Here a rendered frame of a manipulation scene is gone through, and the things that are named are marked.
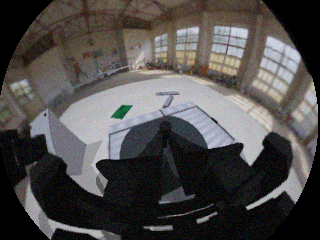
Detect flat green square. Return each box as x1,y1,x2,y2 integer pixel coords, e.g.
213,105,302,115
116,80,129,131
111,105,132,119

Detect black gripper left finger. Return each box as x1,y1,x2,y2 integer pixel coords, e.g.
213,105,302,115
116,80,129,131
96,131,164,200

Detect dark grey round disc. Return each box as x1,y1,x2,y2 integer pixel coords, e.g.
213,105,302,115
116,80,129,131
119,116,208,196

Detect black headed pin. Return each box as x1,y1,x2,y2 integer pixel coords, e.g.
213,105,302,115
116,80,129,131
160,121,172,148

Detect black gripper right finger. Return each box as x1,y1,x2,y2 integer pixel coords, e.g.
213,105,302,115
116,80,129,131
168,131,244,197

